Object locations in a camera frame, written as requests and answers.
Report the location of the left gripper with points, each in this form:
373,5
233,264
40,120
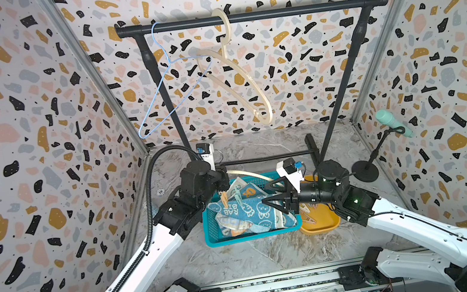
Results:
226,179

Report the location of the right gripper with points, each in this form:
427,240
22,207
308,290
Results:
293,198

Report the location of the large wooden hanger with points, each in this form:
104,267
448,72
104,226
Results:
245,177

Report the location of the teal jellyfish pattern towel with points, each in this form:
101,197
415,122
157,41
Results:
252,211

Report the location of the orange patterned towel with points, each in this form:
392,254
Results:
231,227

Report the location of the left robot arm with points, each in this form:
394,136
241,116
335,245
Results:
170,226

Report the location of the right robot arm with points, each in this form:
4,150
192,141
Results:
444,259

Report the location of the yellow plastic bin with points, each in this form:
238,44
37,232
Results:
330,220

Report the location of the teal plastic basket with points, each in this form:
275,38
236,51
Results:
215,235

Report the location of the black microphone stand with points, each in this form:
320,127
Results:
365,170

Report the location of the mint green microphone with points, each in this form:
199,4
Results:
385,117

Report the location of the black clothes rack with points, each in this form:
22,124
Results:
366,6

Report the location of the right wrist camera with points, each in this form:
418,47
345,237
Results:
293,172

